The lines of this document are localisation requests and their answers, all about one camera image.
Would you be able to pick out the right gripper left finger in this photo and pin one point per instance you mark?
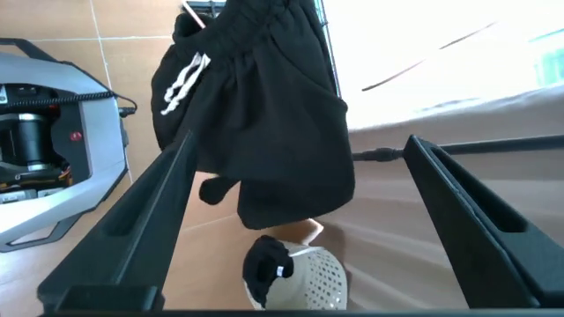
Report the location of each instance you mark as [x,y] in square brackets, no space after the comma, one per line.
[145,229]

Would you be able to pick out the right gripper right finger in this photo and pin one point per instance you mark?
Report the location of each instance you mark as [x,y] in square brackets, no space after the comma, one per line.
[493,246]

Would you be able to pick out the black garment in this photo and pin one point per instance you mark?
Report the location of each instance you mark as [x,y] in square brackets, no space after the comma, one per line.
[264,264]

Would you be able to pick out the black knitted shorts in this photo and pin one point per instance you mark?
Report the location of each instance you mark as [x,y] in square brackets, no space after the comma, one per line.
[264,110]

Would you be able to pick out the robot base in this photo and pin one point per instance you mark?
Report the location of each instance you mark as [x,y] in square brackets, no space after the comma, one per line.
[57,141]

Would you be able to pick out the white laundry basket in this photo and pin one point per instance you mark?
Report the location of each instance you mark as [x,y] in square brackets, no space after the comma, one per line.
[317,282]

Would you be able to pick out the beige curtain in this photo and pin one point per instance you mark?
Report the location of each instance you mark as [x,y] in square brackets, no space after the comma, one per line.
[418,246]

